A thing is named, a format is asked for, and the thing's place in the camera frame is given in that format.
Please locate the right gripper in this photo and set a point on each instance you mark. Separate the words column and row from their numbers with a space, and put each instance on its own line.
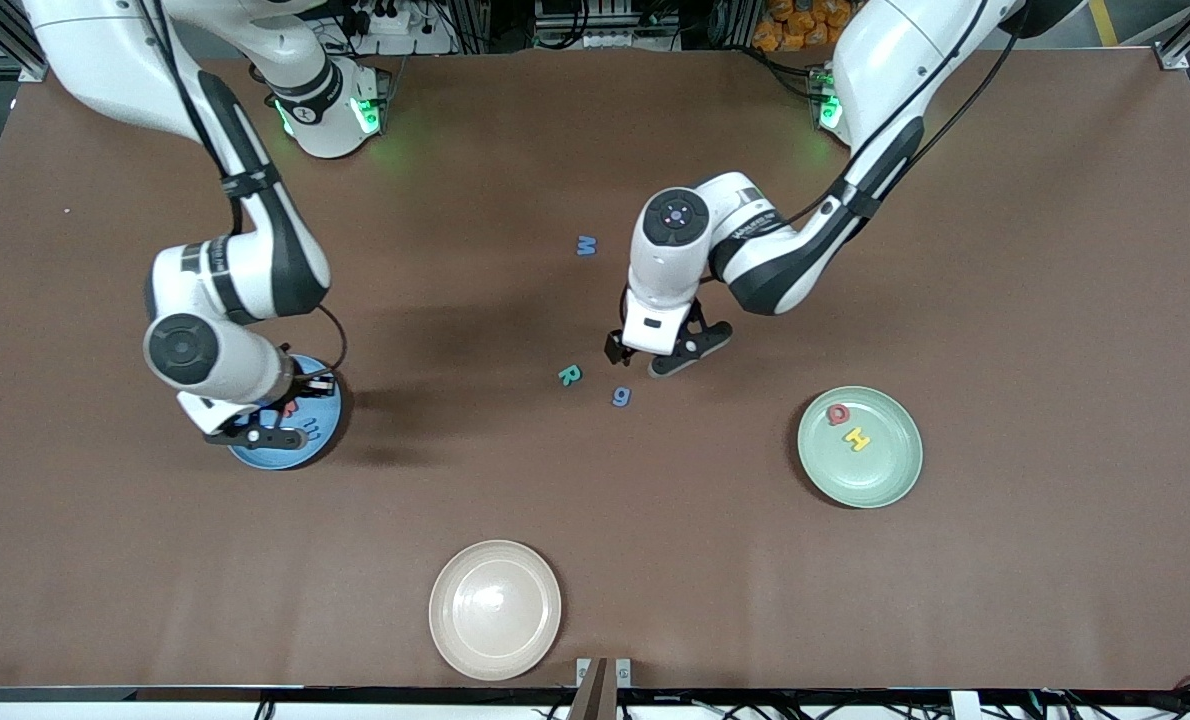
column 304, row 386

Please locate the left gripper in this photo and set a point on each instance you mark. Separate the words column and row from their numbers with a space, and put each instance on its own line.
column 615, row 349

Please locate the red lowercase letter m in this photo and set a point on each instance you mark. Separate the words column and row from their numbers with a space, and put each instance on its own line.
column 288, row 407

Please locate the periwinkle lowercase letter m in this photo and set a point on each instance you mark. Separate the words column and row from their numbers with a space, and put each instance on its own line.
column 314, row 433

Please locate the blue lowercase letter g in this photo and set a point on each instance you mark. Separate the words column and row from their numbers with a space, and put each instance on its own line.
column 621, row 401

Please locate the teal capital letter R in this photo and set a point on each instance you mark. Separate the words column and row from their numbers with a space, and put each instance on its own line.
column 567, row 374

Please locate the blue capital letter M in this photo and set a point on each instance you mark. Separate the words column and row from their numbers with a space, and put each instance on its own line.
column 586, row 246

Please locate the red capital letter Q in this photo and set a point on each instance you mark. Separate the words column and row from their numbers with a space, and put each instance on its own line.
column 839, row 408

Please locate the yellow capital letter H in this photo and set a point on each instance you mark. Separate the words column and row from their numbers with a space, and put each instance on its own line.
column 859, row 438

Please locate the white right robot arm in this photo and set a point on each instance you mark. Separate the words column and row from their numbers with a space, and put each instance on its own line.
column 105, row 60

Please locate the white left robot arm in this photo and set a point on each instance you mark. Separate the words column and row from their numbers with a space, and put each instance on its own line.
column 895, row 60

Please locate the blue plate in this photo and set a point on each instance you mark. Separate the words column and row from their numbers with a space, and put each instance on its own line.
column 280, row 460

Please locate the beige plate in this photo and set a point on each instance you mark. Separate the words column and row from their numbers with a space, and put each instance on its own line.
column 495, row 610

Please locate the green plate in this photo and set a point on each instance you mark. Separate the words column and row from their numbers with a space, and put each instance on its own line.
column 885, row 475

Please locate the white power strip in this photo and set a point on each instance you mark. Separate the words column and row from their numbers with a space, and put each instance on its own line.
column 415, row 42

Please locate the orange packaged items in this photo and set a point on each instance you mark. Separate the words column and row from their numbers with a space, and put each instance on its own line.
column 785, row 25

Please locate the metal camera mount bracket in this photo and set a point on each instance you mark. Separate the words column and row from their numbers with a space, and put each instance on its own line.
column 603, row 690

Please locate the table edge rail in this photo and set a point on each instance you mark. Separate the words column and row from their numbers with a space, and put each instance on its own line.
column 155, row 710

